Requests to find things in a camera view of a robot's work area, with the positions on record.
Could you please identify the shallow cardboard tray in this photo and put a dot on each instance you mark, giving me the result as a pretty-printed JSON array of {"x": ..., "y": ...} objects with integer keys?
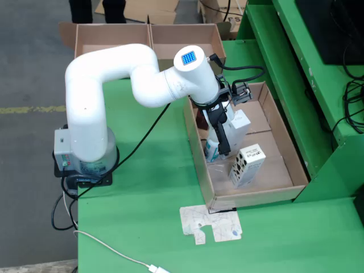
[{"x": 270, "y": 176}]

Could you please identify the printed brown cardboard box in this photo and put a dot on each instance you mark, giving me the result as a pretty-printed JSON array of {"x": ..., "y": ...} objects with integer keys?
[{"x": 210, "y": 11}]

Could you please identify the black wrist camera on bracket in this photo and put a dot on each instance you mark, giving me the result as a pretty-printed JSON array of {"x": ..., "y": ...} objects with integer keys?
[{"x": 241, "y": 94}]

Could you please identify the cow print hand cream box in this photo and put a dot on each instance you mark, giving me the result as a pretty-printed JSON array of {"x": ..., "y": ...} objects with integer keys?
[{"x": 247, "y": 170}]

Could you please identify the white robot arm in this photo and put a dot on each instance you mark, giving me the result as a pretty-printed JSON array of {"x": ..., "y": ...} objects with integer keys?
[{"x": 85, "y": 113}]

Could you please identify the green metal shelf unit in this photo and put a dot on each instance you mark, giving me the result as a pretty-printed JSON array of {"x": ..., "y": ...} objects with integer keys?
[{"x": 284, "y": 85}]

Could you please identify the tall white carton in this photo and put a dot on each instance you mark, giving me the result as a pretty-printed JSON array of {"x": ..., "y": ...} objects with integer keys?
[{"x": 239, "y": 133}]

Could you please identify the black monitor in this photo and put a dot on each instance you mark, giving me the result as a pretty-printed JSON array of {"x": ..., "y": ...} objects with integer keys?
[{"x": 327, "y": 28}]

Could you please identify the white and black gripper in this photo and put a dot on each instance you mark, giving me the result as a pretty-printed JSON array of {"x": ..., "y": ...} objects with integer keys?
[{"x": 214, "y": 112}]

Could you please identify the white patterned paper cutout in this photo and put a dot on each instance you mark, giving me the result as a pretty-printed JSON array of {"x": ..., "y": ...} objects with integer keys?
[{"x": 221, "y": 224}]

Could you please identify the open brown cardboard box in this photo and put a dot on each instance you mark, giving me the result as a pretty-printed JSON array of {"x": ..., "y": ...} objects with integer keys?
[
  {"x": 113, "y": 34},
  {"x": 185, "y": 34}
]

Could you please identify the white bottle with teal label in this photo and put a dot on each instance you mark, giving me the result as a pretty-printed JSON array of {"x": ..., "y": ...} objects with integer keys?
[{"x": 211, "y": 150}]

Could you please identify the dark red carton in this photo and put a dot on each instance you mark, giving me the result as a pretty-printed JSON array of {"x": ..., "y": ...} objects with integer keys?
[{"x": 202, "y": 123}]

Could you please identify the grey robot base unit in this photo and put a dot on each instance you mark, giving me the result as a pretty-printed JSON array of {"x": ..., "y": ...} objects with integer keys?
[{"x": 61, "y": 148}]

